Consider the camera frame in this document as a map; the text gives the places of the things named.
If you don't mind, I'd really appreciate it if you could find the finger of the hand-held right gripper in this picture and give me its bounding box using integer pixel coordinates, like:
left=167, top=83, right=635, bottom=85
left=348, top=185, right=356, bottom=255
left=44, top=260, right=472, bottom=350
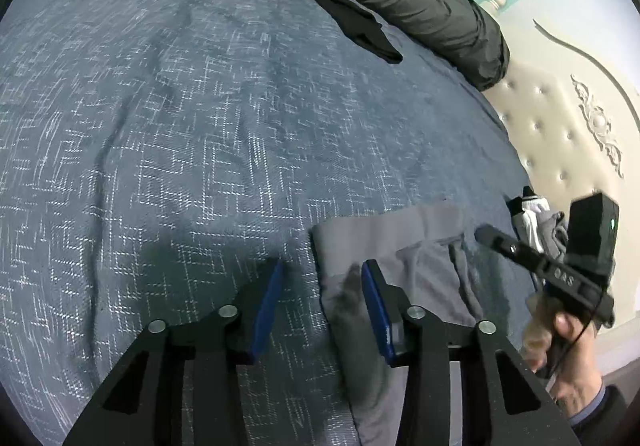
left=474, top=225, right=547, bottom=273

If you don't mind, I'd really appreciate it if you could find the blue patterned bed sheet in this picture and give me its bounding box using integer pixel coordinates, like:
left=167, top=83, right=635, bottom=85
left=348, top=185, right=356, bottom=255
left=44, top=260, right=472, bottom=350
left=0, top=0, right=551, bottom=446

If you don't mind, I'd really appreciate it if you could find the dark grey rolled duvet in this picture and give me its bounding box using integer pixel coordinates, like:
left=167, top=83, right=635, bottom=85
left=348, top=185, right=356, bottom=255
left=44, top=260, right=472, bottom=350
left=300, top=0, right=511, bottom=92

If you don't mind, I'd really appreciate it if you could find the person's right forearm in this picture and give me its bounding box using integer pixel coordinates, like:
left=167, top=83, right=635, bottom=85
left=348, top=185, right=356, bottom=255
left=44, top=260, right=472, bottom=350
left=564, top=383, right=632, bottom=446

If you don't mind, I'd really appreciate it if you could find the person's right hand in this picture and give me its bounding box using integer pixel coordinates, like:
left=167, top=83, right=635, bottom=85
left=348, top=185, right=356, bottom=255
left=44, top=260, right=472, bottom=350
left=521, top=291, right=607, bottom=408

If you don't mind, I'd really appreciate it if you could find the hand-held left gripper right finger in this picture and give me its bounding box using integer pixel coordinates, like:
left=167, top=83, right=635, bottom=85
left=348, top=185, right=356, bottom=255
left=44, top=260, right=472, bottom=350
left=361, top=260, right=582, bottom=446

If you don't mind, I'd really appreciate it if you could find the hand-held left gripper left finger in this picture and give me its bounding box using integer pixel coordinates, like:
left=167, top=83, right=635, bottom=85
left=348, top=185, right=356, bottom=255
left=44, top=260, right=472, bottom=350
left=62, top=260, right=287, bottom=446

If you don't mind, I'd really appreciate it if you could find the folded clothes stack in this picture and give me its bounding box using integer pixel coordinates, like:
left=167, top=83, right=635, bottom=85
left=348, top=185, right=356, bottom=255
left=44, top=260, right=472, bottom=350
left=506, top=185, right=572, bottom=258

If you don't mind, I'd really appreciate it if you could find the grey garment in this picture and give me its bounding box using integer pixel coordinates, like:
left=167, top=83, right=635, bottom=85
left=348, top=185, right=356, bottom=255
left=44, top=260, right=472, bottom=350
left=311, top=203, right=484, bottom=446

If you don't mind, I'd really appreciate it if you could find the cream tufted headboard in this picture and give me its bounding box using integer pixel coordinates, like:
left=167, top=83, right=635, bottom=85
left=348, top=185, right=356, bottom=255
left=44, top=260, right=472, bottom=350
left=479, top=0, right=640, bottom=327

